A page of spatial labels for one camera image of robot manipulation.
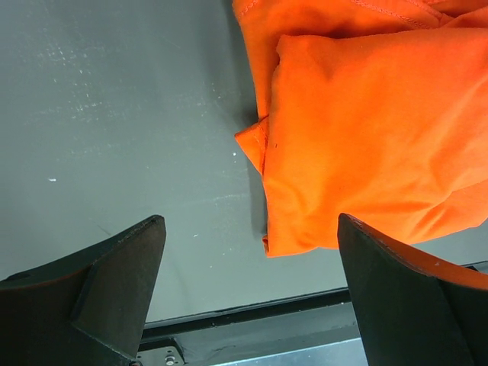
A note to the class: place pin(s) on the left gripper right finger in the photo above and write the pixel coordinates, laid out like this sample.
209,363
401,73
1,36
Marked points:
411,307

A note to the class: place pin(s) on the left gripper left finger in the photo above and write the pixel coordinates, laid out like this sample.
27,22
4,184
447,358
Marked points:
87,308

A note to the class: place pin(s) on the orange t-shirt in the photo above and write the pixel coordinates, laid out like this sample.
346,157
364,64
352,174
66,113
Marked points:
376,109

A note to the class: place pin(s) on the aluminium rail frame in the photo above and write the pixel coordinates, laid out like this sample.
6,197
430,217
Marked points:
348,352

